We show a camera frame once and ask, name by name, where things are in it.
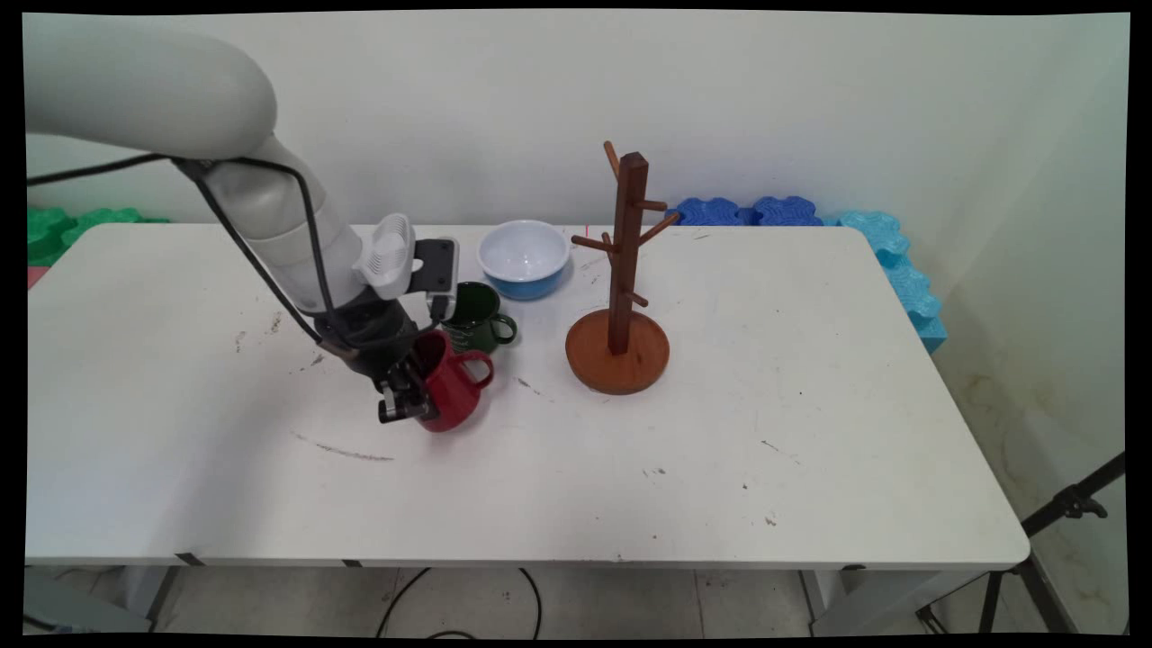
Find black floor cable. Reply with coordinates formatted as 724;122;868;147
374;567;544;641

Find brown wooden mug tree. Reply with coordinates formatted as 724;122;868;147
565;140;683;398

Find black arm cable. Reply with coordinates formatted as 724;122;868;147
27;153;361;352

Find white vented wrist mount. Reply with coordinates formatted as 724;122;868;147
352;212;419;302

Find white table leg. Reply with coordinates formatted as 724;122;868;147
799;569;991;637
115;565;181;633

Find black tripod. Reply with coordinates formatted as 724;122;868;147
916;452;1127;635

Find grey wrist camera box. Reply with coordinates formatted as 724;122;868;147
409;238;461;322

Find red enamel mug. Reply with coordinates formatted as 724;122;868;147
409;328;496;434

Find green foam mat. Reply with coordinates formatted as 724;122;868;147
27;206;172;268

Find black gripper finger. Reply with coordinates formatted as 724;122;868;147
376;363;439;426

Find dark blue foam mat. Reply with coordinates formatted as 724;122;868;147
666;195;825;228

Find dark green enamel mug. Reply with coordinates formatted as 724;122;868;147
439;281;520;355

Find blue bowl white inside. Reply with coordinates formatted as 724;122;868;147
477;219;573;302

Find cyan foam mat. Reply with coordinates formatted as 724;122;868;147
823;210;949;356

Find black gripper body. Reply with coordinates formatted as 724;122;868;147
335;300;435;399

